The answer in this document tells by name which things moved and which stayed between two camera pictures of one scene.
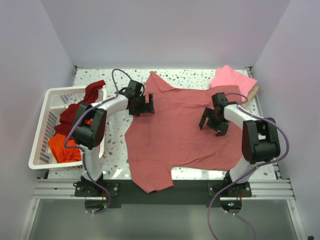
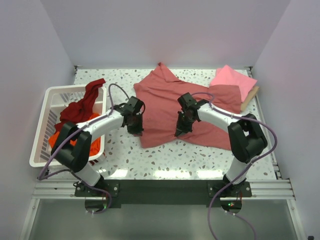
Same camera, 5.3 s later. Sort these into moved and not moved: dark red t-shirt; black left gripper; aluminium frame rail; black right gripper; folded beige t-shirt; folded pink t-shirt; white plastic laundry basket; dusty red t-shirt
Moved: black right gripper; dusty red t-shirt; black left gripper
Not moved: aluminium frame rail; dark red t-shirt; folded pink t-shirt; white plastic laundry basket; folded beige t-shirt
